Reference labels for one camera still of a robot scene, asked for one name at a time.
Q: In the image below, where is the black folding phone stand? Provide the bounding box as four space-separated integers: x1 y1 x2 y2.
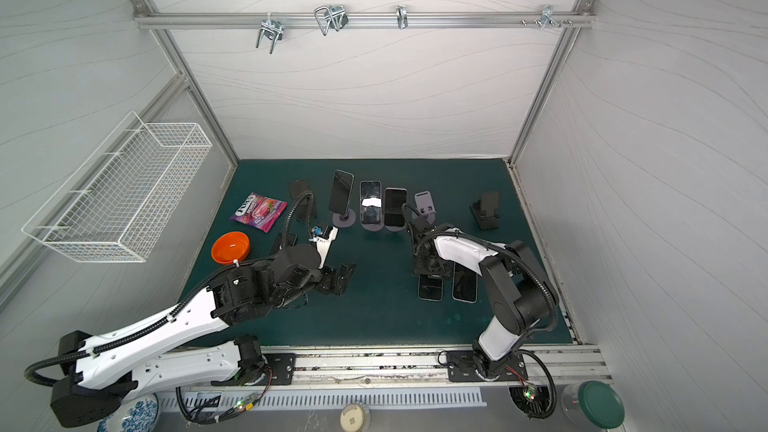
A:
288 179 317 222

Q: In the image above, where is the black phone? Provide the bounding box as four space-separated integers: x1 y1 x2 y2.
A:
269 232 298 255

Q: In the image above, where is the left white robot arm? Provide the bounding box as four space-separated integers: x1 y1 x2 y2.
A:
24 224 338 428

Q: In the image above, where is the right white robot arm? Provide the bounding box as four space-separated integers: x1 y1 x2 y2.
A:
401 204 559 381

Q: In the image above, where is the far right grey stand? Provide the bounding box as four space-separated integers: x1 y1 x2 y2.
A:
412 191 436 224

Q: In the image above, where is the grey round stand base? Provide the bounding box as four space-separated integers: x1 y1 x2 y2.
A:
332 208 356 229

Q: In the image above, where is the purple Fox's candy bag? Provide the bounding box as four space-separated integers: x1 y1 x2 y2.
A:
230 193 287 233

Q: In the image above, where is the orange plastic bowl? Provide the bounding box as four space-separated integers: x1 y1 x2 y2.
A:
211 231 251 265

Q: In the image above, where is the round white puck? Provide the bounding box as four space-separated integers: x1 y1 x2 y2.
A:
339 403 371 432

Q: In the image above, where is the green lid jar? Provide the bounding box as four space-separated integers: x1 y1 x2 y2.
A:
560 380 626 430

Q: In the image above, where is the blue white patterned plate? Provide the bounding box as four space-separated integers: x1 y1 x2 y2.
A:
96 394 160 432

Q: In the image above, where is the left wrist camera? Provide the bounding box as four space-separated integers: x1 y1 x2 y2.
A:
309 225 338 268

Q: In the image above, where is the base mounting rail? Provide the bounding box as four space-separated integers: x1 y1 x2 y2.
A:
262 344 613 389

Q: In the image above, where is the white wire basket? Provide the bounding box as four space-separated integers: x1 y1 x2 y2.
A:
21 112 212 263

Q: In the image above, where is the aluminium crossbar rail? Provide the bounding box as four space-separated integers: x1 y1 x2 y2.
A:
130 0 597 31

